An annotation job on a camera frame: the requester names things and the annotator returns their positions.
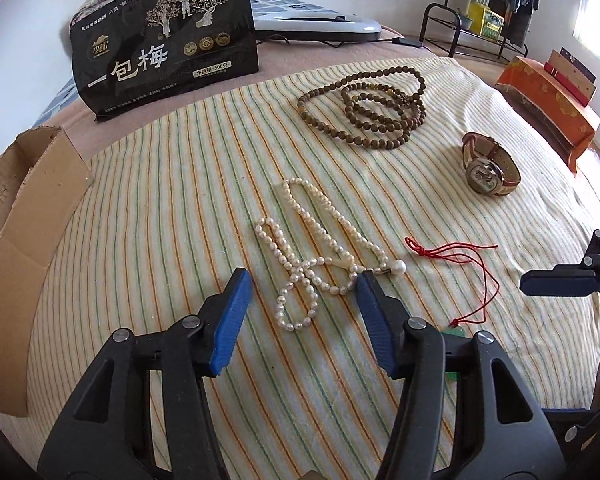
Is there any brown wooden bead necklace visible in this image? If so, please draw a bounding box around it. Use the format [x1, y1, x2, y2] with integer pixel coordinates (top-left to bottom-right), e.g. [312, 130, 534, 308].
[296, 67, 427, 152]

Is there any black snack bag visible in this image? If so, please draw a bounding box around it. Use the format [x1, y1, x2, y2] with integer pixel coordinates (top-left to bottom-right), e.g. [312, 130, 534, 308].
[70, 0, 261, 122]

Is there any yellow box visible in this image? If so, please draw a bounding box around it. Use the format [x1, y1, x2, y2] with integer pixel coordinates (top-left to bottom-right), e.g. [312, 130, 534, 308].
[467, 0, 506, 41]

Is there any white pearl necklace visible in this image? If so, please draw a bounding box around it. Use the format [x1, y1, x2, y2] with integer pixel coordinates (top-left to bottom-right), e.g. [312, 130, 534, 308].
[254, 176, 407, 333]

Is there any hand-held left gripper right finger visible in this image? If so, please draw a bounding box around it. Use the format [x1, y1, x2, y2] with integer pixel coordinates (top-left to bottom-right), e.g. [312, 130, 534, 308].
[356, 271, 561, 480]

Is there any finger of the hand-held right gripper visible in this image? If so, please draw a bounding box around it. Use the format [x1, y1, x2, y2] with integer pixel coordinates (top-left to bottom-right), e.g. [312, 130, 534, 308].
[519, 229, 600, 312]
[542, 406, 600, 461]

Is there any striped cloth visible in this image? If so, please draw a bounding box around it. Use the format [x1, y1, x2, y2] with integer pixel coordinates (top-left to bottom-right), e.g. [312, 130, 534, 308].
[0, 52, 600, 480]

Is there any red cord green pendant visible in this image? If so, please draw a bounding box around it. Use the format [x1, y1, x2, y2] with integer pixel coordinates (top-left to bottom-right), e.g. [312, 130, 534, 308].
[404, 236, 501, 343]

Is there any brown strap wristwatch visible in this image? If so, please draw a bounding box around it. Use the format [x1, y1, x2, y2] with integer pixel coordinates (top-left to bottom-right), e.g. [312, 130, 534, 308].
[461, 131, 523, 197]

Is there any silver flat device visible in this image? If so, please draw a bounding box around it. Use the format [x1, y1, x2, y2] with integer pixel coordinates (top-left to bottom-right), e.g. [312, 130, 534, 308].
[252, 5, 383, 43]

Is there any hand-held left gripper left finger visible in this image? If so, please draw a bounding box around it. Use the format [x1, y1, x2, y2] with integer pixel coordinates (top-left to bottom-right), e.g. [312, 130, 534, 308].
[37, 267, 255, 480]

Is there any tan and red folder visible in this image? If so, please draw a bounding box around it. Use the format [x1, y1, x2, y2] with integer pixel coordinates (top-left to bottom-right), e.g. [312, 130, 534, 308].
[542, 47, 598, 107]

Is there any cardboard box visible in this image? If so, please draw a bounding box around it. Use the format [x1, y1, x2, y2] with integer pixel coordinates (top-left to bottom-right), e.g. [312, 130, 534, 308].
[0, 127, 93, 418]

